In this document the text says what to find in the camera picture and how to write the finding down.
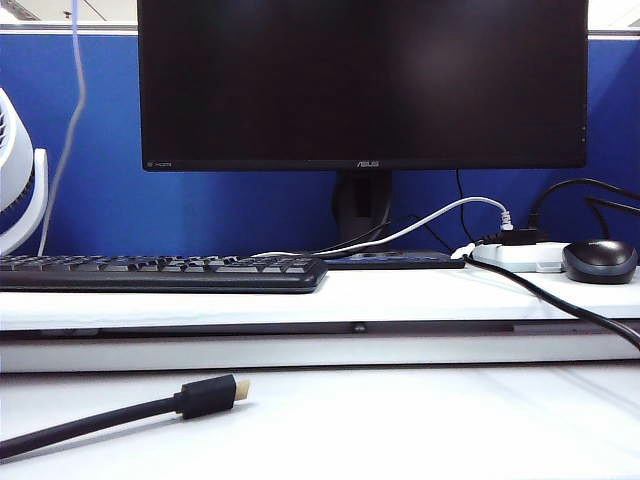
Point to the black monitor stand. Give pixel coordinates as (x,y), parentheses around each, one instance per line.
(362,200)

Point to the black keyboard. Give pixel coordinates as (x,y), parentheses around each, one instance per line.
(150,280)

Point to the white power strip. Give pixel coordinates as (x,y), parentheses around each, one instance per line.
(515,257)

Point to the white desk fan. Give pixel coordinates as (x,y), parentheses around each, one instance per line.
(15,165)

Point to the blue office partition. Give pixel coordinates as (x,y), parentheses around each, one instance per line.
(200,210)

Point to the small white plug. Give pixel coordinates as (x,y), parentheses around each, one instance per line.
(462,251)

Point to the black computer mouse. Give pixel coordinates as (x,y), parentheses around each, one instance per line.
(600,265)

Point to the black ASUS monitor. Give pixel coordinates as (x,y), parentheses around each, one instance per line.
(350,75)

